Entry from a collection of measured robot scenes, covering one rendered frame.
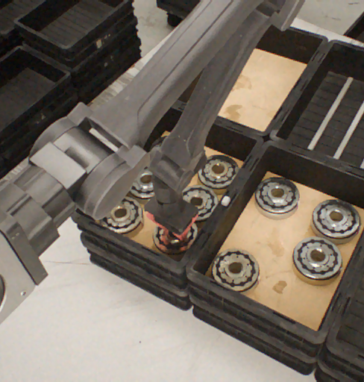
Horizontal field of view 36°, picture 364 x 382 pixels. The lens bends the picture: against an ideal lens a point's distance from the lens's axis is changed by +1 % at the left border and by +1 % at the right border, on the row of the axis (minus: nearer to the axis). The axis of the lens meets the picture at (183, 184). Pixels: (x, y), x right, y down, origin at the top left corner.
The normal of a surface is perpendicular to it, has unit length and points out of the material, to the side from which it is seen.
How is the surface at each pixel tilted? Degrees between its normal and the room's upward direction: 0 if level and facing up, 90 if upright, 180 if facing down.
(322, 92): 0
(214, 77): 67
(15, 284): 90
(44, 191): 31
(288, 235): 0
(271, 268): 0
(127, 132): 22
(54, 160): 15
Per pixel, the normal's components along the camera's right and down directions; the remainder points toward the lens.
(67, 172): 0.15, -0.44
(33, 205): 0.39, -0.23
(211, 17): -0.03, -0.24
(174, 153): -0.50, 0.43
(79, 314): -0.07, -0.59
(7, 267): 0.79, 0.47
